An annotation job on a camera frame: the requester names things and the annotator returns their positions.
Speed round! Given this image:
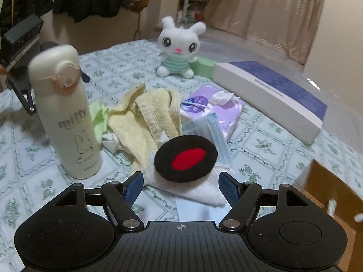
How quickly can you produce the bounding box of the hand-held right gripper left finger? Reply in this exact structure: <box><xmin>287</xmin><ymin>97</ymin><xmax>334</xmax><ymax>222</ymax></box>
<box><xmin>54</xmin><ymin>171</ymin><xmax>145</xmax><ymax>232</ymax></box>

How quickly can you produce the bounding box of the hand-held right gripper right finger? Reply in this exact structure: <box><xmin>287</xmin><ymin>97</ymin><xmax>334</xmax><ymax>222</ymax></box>
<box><xmin>218</xmin><ymin>172</ymin><xmax>309</xmax><ymax>232</ymax></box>

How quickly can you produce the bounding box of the cream insulated bottle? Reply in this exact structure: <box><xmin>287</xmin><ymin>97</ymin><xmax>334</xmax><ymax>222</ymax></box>
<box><xmin>28</xmin><ymin>45</ymin><xmax>103</xmax><ymax>180</ymax></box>

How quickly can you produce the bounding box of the black round pad red centre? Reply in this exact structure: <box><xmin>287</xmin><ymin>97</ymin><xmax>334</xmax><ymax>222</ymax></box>
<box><xmin>154</xmin><ymin>135</ymin><xmax>218</xmax><ymax>182</ymax></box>

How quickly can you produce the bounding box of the pale yellow towel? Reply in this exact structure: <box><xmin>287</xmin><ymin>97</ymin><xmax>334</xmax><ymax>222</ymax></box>
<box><xmin>108</xmin><ymin>82</ymin><xmax>182</xmax><ymax>173</ymax></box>

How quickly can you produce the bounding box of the brown cardboard box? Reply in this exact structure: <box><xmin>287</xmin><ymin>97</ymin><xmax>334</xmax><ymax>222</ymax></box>
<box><xmin>295</xmin><ymin>159</ymin><xmax>363</xmax><ymax>261</ymax></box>

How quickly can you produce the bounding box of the white folded towel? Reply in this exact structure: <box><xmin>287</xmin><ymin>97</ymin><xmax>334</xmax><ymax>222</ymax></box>
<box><xmin>143</xmin><ymin>147</ymin><xmax>227</xmax><ymax>208</ymax></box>

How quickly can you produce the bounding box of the light green cloth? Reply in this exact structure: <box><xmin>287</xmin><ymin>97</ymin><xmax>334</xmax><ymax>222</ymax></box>
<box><xmin>89</xmin><ymin>102</ymin><xmax>110</xmax><ymax>143</ymax></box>

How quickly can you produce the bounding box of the white crumpled cloth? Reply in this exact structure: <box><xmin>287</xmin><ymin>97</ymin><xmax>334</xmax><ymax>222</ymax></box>
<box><xmin>102</xmin><ymin>132</ymin><xmax>121</xmax><ymax>153</ymax></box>

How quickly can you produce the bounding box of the green floral patterned tablecloth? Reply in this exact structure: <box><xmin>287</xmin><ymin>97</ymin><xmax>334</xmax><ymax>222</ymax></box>
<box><xmin>0</xmin><ymin>38</ymin><xmax>363</xmax><ymax>261</ymax></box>

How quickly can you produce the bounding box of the coat rack pole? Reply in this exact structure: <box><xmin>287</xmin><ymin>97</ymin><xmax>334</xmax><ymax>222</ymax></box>
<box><xmin>133</xmin><ymin>4</ymin><xmax>143</xmax><ymax>41</ymax></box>

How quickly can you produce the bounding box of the purple tissue pack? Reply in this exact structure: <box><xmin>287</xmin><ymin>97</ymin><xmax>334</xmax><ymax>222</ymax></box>
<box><xmin>181</xmin><ymin>87</ymin><xmax>245</xmax><ymax>141</ymax></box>

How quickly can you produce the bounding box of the white bunny plush toy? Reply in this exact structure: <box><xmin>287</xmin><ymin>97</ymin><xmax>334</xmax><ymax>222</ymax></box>
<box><xmin>157</xmin><ymin>16</ymin><xmax>206</xmax><ymax>78</ymax></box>

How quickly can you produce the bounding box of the white and blue flat box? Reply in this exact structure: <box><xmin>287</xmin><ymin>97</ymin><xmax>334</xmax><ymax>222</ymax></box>
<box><xmin>212</xmin><ymin>61</ymin><xmax>328</xmax><ymax>146</ymax></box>

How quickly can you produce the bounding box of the light green box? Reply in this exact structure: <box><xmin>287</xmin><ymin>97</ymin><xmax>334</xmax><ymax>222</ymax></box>
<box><xmin>190</xmin><ymin>57</ymin><xmax>224</xmax><ymax>79</ymax></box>

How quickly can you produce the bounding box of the white floor stand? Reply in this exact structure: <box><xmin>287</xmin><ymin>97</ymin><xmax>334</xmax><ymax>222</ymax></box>
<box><xmin>181</xmin><ymin>0</ymin><xmax>196</xmax><ymax>23</ymax></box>

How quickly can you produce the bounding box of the beige patterned curtain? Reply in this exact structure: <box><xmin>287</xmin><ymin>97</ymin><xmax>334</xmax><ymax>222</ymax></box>
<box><xmin>206</xmin><ymin>0</ymin><xmax>328</xmax><ymax>66</ymax></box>

